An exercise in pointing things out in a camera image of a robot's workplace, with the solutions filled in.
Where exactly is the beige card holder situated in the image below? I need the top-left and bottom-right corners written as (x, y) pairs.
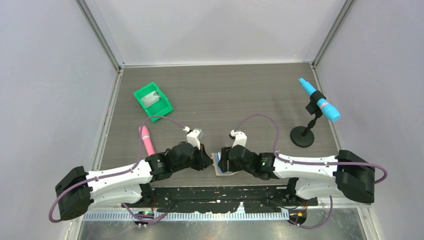
top-left (211, 152), bottom-right (239, 178)

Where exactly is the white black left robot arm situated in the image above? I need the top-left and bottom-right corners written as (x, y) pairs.
top-left (48, 142), bottom-right (213, 223)

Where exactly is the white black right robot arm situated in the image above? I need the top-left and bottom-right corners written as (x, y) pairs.
top-left (213, 145), bottom-right (376, 205)

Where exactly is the pink toy microphone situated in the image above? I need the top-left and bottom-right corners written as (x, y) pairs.
top-left (138, 126), bottom-right (156, 156)

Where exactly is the green plastic bin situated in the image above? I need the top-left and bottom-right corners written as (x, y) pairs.
top-left (133, 82), bottom-right (174, 117)

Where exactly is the black microphone stand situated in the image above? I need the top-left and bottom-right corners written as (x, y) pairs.
top-left (289, 102), bottom-right (323, 148)

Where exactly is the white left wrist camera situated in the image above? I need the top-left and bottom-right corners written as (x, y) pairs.
top-left (186, 128), bottom-right (204, 150)

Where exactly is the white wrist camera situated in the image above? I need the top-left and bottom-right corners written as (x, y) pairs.
top-left (186, 128), bottom-right (204, 150)
top-left (229, 130), bottom-right (247, 148)

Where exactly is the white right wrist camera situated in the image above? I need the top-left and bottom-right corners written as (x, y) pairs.
top-left (229, 130), bottom-right (247, 148)

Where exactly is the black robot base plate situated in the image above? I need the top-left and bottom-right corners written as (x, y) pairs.
top-left (128, 185), bottom-right (318, 214)

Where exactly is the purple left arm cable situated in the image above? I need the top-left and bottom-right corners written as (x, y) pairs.
top-left (48, 115), bottom-right (191, 227)

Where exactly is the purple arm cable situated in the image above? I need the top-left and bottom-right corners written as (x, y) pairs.
top-left (234, 114), bottom-right (388, 230)
top-left (48, 115), bottom-right (191, 227)

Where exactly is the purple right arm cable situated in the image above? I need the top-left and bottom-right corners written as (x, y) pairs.
top-left (234, 114), bottom-right (388, 230)

